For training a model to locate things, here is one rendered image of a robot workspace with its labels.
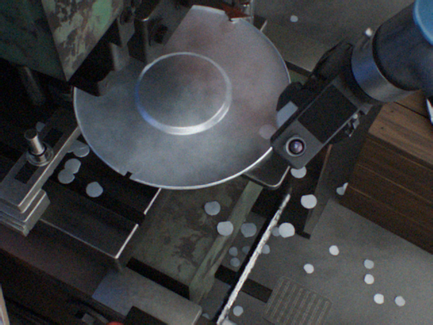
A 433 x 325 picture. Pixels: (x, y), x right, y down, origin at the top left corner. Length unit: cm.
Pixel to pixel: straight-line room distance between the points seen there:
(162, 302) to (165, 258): 6
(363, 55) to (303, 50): 47
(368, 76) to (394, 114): 78
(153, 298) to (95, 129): 24
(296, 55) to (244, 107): 25
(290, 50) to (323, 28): 87
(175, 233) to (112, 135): 18
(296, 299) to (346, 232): 31
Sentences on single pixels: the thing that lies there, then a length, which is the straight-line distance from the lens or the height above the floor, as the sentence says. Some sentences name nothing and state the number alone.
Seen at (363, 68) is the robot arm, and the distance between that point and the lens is 73.
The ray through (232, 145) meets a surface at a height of 78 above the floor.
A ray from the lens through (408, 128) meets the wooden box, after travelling 149.
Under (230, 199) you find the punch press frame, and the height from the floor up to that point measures 64.
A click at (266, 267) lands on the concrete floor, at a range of 169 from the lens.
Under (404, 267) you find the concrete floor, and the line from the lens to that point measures 174.
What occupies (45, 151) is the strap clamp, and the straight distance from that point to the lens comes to 95.
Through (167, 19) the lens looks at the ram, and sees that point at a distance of 84.
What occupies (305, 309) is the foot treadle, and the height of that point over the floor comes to 16.
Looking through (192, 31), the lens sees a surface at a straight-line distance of 102.
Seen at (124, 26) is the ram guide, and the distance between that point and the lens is 73.
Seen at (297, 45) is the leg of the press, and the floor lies 64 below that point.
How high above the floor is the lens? 159
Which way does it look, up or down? 62 degrees down
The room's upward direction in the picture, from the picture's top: 1 degrees clockwise
